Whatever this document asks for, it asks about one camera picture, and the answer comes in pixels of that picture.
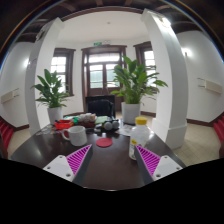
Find grey rounded gadget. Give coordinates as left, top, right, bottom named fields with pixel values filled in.
left=101, top=119, right=120, bottom=131

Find green flat box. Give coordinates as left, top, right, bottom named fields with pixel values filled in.
left=94, top=115, right=109, bottom=125

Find group of round stickers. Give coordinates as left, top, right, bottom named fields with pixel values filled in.
left=35, top=124, right=64, bottom=136

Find black office chair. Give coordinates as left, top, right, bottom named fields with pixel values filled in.
left=85, top=95, right=117, bottom=118

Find white speckled mug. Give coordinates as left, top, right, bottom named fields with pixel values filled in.
left=61, top=125, right=88, bottom=147

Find narrow dark-framed window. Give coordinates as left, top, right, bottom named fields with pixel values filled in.
left=133, top=41, right=158, bottom=88

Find small potted plant, white pot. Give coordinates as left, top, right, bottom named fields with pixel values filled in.
left=30, top=68, right=71, bottom=125

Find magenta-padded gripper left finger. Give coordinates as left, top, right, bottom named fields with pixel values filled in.
left=42, top=143, right=94, bottom=187

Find red carpeted stairs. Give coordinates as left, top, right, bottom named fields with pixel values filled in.
left=0, top=116, right=14, bottom=151

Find white printed paper leaflet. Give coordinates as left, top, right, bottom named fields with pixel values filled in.
left=116, top=123, right=136, bottom=137

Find clear bottle with yellow cap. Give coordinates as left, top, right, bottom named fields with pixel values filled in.
left=128, top=116, right=152, bottom=161

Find dark wooden double door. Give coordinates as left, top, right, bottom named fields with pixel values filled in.
left=81, top=45, right=128, bottom=113

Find flat round red coaster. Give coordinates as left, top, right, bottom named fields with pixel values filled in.
left=95, top=137, right=114, bottom=148

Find wide dark-framed window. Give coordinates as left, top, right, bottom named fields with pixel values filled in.
left=53, top=48, right=76, bottom=97

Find large potted plant, white pot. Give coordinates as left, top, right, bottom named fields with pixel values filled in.
left=110, top=55, right=169, bottom=125

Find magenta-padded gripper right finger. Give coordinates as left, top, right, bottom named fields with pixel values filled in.
left=133, top=144, right=184, bottom=186

